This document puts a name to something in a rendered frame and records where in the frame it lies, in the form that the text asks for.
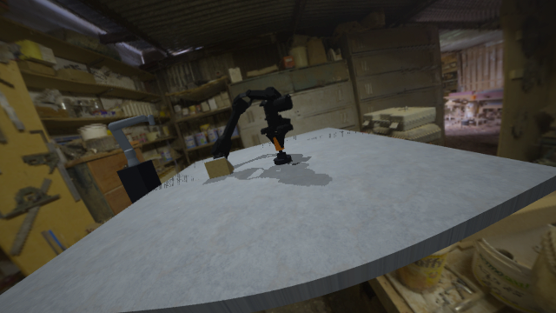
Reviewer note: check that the orange knob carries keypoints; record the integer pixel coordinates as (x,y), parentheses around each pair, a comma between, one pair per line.
(277,146)

